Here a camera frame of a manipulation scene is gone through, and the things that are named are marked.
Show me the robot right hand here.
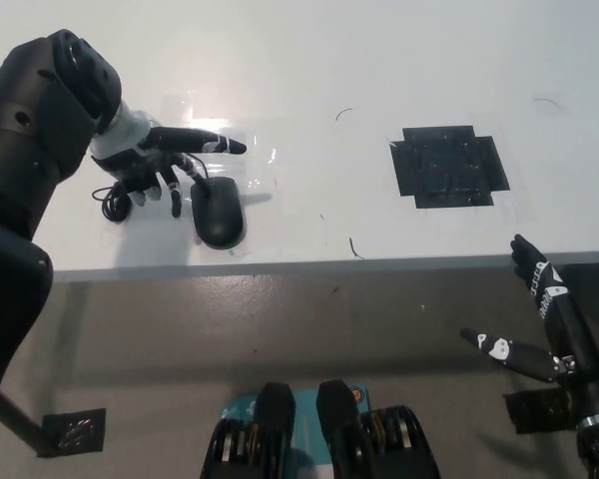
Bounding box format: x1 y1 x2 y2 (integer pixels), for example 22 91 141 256
459 233 599 425

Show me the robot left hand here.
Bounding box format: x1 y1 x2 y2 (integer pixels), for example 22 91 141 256
90 102 248 221

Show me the black computer mouse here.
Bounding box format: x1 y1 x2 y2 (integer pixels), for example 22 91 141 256
190 177 247 250

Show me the clear plastic tape sheet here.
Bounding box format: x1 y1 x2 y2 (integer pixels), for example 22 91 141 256
149 93 282 256

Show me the black tape square patch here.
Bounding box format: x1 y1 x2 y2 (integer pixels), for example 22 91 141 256
388 125 510 211

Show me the black table leg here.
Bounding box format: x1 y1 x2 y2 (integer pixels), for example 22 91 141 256
0 392 52 456

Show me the thin black mouse cable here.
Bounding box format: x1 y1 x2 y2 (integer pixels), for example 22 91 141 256
91 152 212 225

